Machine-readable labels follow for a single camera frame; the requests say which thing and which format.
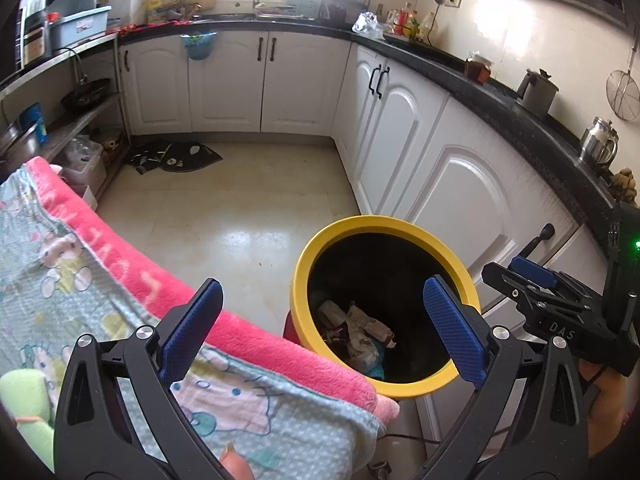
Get grey blue dish bin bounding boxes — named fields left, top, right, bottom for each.
left=47, top=6, right=113, bottom=58

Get white orange paper bag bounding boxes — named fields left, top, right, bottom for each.
left=316, top=300, right=351, bottom=333

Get wire mesh strainer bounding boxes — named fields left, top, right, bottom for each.
left=606, top=50, right=640, bottom=122

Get white kitchen cabinets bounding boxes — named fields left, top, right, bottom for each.
left=117, top=27, right=640, bottom=480

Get cluster of condiment bottles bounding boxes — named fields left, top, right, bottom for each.
left=385, top=2, right=438, bottom=43

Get pink fleece blanket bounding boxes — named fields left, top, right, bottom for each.
left=24, top=156, right=401, bottom=423

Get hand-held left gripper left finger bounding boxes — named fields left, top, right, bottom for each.
left=52, top=278, right=236, bottom=480

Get brown glass jar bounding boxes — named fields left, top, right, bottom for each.
left=465, top=52, right=493, bottom=83

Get blue cup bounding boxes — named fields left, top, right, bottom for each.
left=19, top=102, right=49, bottom=143

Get steel pot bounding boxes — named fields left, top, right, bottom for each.
left=0, top=120, right=43, bottom=171

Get person's left hand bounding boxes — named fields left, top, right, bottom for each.
left=220, top=442, right=257, bottom=480

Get person's right hand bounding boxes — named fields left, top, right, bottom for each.
left=579, top=362, right=632, bottom=461

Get white plastic bag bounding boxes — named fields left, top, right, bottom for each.
left=345, top=304, right=397, bottom=348

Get green sponge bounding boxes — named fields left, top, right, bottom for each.
left=0, top=369, right=57, bottom=473

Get blue hanging bin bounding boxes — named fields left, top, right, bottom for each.
left=180, top=32, right=219, bottom=62

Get yellow rimmed bin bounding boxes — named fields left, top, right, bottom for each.
left=290, top=215, right=482, bottom=400

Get black kitchen countertop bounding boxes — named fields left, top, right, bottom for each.
left=117, top=12, right=640, bottom=261

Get ginger root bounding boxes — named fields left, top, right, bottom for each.
left=612, top=167, right=640, bottom=201

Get cat print blue blanket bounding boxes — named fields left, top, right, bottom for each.
left=0, top=164, right=388, bottom=480

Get dark steel kettle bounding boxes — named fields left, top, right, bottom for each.
left=516, top=69, right=560, bottom=120

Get shiny steel pitcher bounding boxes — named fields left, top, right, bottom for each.
left=580, top=116, right=620, bottom=167

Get mint drawer organizer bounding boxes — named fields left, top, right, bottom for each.
left=289, top=0, right=321, bottom=20

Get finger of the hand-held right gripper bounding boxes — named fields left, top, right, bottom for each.
left=481, top=261, right=587, bottom=322
left=509, top=255, right=604, bottom=307

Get steel shelf rack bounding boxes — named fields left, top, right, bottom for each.
left=0, top=32, right=126, bottom=211

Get clear plastic bag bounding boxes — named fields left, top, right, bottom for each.
left=351, top=11, right=387, bottom=41

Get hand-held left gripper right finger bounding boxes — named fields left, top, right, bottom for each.
left=415, top=275, right=598, bottom=480

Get dark floor mat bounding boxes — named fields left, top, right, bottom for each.
left=125, top=140, right=224, bottom=175

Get black dish rack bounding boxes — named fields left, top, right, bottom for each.
left=320, top=0, right=368, bottom=23

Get black wok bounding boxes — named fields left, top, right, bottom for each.
left=61, top=78, right=112, bottom=111

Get clear plastic container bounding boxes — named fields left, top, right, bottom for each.
left=52, top=137, right=108, bottom=191

